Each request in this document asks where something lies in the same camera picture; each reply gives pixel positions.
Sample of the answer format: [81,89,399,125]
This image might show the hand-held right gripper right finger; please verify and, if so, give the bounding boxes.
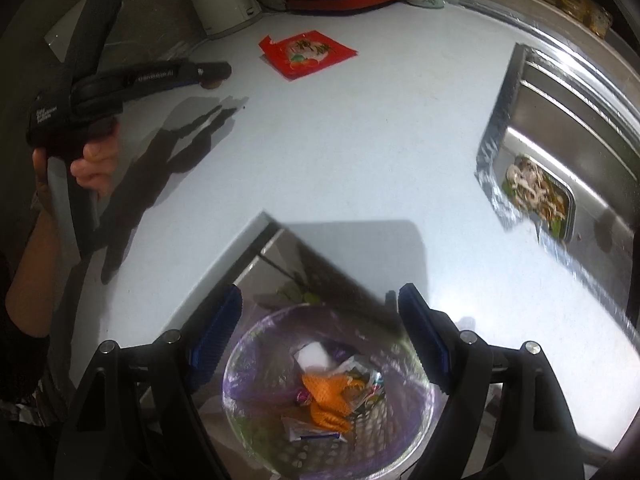
[397,282,586,480]

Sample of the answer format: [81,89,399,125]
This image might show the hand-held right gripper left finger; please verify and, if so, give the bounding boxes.
[52,282,246,480]

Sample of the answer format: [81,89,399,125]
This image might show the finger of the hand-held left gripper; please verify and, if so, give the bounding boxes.
[120,61,232,101]

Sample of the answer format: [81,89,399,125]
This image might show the bin with purple bag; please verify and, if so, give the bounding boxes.
[221,305,436,478]

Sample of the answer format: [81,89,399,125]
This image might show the orange foam fruit net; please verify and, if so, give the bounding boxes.
[300,372,366,433]

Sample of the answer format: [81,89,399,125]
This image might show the person's left forearm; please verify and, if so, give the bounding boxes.
[5,147,86,346]

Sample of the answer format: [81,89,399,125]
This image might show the person's left hand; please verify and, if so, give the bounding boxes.
[70,122,122,197]

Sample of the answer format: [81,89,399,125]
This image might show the small green leaf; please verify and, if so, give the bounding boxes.
[277,280,321,308]

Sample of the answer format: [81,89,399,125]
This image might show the white paper piece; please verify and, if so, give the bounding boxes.
[294,341,341,373]

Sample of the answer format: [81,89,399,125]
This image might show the blue and white carton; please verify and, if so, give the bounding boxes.
[280,412,351,443]

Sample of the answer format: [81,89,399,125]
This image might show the red printed food packet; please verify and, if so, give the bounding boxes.
[258,30,358,81]

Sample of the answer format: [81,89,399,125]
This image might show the metal tray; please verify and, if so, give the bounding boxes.
[500,152,576,241]

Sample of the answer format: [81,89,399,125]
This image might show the food leftovers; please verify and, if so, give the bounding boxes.
[505,155,568,223]

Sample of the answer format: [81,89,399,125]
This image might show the person's dark clothing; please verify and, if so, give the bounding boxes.
[0,250,76,480]

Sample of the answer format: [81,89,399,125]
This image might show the stainless steel sink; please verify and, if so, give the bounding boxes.
[475,42,640,331]

